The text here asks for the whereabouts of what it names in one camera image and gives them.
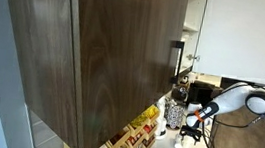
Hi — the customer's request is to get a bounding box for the white open cupboard door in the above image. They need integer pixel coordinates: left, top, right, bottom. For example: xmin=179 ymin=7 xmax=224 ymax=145
xmin=192 ymin=0 xmax=265 ymax=85

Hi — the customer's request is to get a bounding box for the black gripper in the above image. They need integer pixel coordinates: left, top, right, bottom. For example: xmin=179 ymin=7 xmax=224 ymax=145
xmin=177 ymin=124 xmax=204 ymax=147

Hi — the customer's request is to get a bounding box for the dark wood cupboard door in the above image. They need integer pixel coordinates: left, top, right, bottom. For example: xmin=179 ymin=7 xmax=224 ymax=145
xmin=0 ymin=0 xmax=190 ymax=148

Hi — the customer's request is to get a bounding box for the tall paper cup stack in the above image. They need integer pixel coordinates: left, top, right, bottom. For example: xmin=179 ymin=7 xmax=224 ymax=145
xmin=152 ymin=96 xmax=171 ymax=137

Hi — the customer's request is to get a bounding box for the white shelved cupboard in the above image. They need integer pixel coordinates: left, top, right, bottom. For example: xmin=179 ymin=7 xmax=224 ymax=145
xmin=176 ymin=0 xmax=209 ymax=77

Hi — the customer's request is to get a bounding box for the black cupboard door handle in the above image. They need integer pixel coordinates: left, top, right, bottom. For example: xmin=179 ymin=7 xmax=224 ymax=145
xmin=167 ymin=39 xmax=187 ymax=86

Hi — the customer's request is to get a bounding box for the dark round kettle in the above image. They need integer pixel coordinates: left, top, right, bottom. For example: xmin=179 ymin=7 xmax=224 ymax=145
xmin=171 ymin=84 xmax=190 ymax=103

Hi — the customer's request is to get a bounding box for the black coffee machine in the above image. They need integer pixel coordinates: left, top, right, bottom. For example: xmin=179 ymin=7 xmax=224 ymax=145
xmin=185 ymin=78 xmax=225 ymax=110

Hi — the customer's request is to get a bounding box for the wooden tiered condiment rack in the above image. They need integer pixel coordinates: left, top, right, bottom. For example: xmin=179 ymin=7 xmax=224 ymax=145
xmin=87 ymin=97 xmax=162 ymax=148

